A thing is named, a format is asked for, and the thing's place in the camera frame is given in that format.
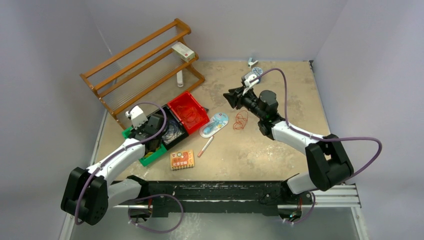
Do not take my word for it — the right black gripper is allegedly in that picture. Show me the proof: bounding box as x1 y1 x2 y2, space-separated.
223 85 265 120

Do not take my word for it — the wooden shelf rack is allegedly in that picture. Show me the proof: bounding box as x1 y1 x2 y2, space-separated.
79 18 205 129

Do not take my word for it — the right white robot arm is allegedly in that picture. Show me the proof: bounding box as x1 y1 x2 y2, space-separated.
223 86 354 204

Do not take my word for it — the base purple hose loop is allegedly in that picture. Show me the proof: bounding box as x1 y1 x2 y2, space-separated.
127 193 184 234

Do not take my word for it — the blue toothbrush blister pack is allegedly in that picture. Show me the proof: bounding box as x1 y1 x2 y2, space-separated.
199 112 229 139

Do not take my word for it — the red plastic bin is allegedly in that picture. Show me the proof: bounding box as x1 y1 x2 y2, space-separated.
167 91 210 135

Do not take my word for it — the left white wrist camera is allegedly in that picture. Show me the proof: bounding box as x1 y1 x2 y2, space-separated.
125 105 148 130

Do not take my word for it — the green plastic bin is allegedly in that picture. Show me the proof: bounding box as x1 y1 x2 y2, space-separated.
122 127 167 167

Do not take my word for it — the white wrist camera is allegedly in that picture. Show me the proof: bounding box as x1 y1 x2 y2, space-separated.
125 105 148 130
241 72 260 96

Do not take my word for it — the blue lidded jar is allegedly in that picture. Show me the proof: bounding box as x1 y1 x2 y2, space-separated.
251 67 264 76

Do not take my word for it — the white orange pen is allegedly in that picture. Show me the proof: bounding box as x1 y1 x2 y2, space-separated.
197 136 215 158

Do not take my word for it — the orange snack packet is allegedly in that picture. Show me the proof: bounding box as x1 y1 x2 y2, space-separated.
169 150 195 171

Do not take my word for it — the white red carton box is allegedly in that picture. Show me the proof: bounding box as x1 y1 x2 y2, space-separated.
171 42 196 63

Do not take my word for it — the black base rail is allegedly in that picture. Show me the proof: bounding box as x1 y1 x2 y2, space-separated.
112 180 362 219

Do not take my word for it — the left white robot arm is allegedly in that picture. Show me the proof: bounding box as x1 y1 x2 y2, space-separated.
60 111 168 226

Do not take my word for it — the right purple robot hose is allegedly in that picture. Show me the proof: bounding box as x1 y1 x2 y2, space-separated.
250 68 383 225

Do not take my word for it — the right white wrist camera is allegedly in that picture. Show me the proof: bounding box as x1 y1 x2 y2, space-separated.
241 72 260 96

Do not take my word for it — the black plastic bin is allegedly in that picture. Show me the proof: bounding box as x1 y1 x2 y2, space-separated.
158 104 189 150

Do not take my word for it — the purple cable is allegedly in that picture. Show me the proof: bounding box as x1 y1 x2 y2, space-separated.
163 122 183 142
163 119 185 142

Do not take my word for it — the white stapler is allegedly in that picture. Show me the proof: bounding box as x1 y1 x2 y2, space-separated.
176 70 184 88

